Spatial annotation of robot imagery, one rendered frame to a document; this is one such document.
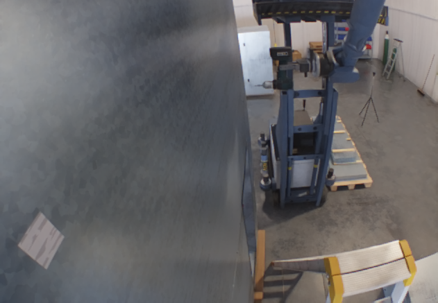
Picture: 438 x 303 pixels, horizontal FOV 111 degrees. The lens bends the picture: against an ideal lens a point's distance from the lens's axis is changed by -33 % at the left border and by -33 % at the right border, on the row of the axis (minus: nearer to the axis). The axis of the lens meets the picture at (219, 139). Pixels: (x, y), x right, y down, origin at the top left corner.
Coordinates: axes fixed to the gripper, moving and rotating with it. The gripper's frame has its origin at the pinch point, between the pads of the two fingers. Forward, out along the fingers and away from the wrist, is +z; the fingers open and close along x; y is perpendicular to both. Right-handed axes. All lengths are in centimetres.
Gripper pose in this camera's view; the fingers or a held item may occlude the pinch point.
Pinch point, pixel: (282, 66)
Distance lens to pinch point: 123.5
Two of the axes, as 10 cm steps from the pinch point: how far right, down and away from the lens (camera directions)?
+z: -9.8, 0.5, 2.1
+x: 1.5, -4.9, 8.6
